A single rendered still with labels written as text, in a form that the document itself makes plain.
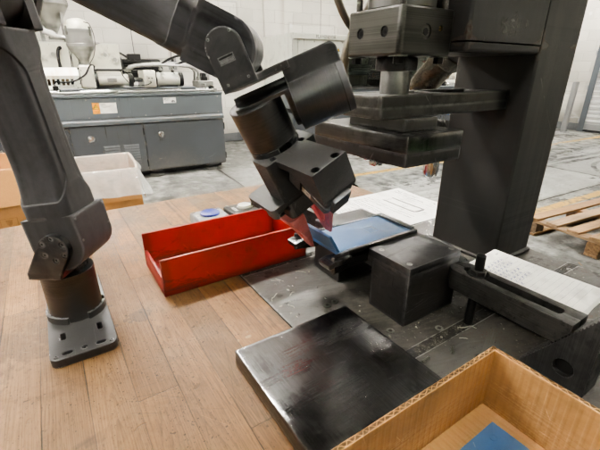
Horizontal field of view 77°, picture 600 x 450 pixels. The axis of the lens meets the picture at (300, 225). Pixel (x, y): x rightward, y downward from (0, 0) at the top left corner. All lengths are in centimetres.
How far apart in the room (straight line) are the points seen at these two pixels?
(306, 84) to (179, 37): 13
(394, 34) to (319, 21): 765
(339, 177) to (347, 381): 20
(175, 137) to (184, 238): 432
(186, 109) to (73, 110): 119
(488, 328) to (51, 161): 56
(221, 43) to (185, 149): 466
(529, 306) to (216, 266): 42
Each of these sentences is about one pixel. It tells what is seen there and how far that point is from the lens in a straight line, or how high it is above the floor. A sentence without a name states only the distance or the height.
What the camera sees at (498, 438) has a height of 91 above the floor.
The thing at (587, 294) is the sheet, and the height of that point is 95.
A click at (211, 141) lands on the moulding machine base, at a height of 37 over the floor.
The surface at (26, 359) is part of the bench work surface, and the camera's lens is 56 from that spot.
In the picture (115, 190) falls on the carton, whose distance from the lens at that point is 261.
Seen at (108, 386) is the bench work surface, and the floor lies 90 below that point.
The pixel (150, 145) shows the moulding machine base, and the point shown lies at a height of 39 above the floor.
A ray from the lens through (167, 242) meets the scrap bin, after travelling 69.
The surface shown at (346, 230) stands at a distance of 56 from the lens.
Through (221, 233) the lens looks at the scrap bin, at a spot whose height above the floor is 93.
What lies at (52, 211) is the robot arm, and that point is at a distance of 50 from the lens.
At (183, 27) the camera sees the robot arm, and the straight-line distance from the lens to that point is 41.
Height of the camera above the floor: 121
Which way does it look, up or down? 22 degrees down
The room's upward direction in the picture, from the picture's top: straight up
